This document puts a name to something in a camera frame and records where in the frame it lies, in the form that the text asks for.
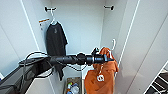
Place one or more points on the orange hoodie with white print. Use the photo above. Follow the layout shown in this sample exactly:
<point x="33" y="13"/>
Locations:
<point x="107" y="70"/>

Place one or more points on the white clothes hanger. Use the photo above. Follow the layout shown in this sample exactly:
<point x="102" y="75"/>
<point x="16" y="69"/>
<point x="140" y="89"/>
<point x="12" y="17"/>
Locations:
<point x="114" y="45"/>
<point x="53" y="22"/>

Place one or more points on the white inner box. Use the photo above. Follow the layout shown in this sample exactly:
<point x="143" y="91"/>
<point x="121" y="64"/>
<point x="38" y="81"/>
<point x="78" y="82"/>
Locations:
<point x="84" y="72"/>

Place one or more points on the white wardrobe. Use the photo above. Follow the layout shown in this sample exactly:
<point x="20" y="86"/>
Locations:
<point x="83" y="30"/>

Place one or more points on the white round container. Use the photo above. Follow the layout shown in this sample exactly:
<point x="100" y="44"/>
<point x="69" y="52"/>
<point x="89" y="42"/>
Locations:
<point x="75" y="89"/>

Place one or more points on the black t-shirt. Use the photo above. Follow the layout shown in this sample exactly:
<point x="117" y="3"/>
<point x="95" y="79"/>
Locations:
<point x="55" y="40"/>

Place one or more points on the black wardrobe hook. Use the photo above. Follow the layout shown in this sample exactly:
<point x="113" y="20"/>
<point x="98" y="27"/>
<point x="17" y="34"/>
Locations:
<point x="111" y="7"/>
<point x="47" y="9"/>

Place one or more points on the white metal drying rack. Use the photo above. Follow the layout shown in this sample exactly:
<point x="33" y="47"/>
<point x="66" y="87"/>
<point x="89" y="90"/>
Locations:
<point x="160" y="83"/>

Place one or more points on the white sticker with orange stripe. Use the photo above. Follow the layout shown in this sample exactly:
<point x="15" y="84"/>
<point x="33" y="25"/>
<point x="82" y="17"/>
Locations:
<point x="43" y="21"/>

